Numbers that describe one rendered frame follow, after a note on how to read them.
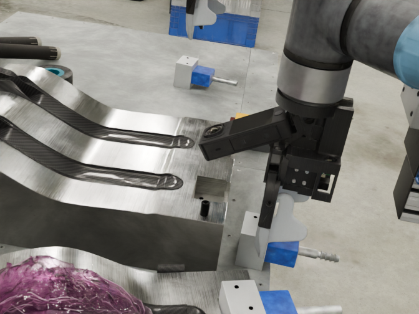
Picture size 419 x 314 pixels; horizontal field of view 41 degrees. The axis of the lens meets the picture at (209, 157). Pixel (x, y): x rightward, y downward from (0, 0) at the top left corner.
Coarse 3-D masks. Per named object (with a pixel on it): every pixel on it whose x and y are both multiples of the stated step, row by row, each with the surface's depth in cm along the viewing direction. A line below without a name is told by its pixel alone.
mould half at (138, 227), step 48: (0, 96) 77; (0, 144) 69; (48, 144) 74; (96, 144) 79; (0, 192) 67; (48, 192) 67; (96, 192) 69; (144, 192) 70; (192, 192) 70; (0, 240) 71; (48, 240) 70; (96, 240) 69; (144, 240) 68; (192, 240) 67
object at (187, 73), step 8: (184, 56) 120; (176, 64) 117; (184, 64) 116; (192, 64) 117; (176, 72) 118; (184, 72) 117; (192, 72) 117; (200, 72) 117; (208, 72) 117; (176, 80) 118; (184, 80) 118; (192, 80) 118; (200, 80) 117; (208, 80) 117; (216, 80) 118; (224, 80) 118; (232, 80) 117
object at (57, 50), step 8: (0, 48) 111; (8, 48) 113; (16, 48) 114; (24, 48) 116; (32, 48) 117; (40, 48) 119; (48, 48) 120; (56, 48) 122; (0, 56) 112; (8, 56) 113; (16, 56) 115; (24, 56) 116; (32, 56) 118; (40, 56) 119; (48, 56) 121; (56, 56) 122
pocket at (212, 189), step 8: (200, 176) 74; (200, 184) 75; (208, 184) 74; (216, 184) 74; (224, 184) 74; (200, 192) 75; (208, 192) 75; (216, 192) 75; (224, 192) 74; (208, 200) 74; (216, 200) 74; (224, 200) 72
